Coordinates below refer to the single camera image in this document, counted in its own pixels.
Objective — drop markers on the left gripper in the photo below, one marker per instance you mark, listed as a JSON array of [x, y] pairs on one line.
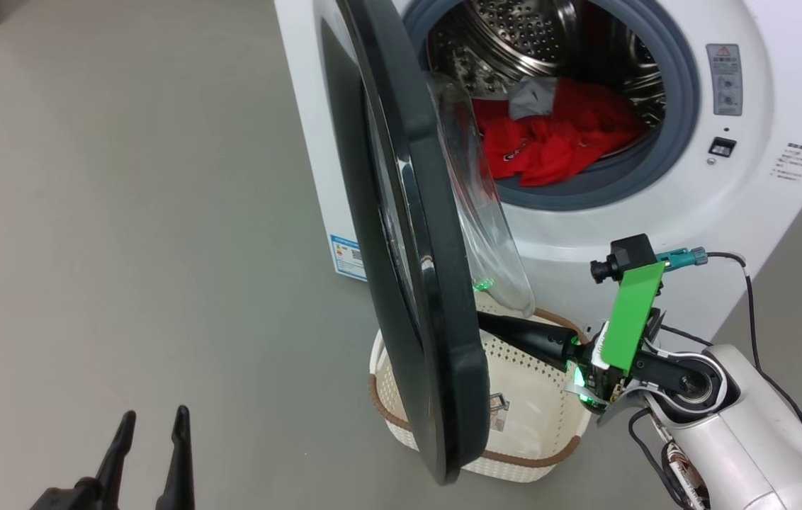
[[68, 499]]

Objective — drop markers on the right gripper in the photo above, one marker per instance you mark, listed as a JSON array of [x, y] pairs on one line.
[[585, 375]]

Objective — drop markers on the dark washing machine door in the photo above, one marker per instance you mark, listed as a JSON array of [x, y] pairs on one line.
[[443, 319]]

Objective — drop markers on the red basketball jersey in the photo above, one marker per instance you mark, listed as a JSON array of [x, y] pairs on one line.
[[557, 149]]

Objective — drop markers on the white cloth with red trim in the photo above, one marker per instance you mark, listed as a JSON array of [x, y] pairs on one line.
[[532, 99]]

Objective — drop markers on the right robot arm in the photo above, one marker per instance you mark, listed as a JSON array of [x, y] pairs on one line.
[[748, 439]]

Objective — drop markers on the cream laundry basket brown rim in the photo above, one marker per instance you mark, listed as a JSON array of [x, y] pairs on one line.
[[535, 397]]

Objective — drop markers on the basket label sticker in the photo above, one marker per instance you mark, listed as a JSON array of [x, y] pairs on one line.
[[498, 411]]

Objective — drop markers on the grey rubber door seal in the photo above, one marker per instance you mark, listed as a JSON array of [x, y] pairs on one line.
[[585, 195]]

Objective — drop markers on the white front-load washing machine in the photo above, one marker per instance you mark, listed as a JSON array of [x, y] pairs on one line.
[[762, 212]]

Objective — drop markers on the blue energy label sticker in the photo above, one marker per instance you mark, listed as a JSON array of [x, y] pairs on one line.
[[348, 256]]

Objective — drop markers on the stainless steel drum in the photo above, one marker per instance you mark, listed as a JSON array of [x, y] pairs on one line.
[[514, 28]]

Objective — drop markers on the grey warning sticker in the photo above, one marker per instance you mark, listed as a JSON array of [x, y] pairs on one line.
[[725, 78]]

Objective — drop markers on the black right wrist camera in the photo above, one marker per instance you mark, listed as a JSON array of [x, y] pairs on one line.
[[628, 256]]

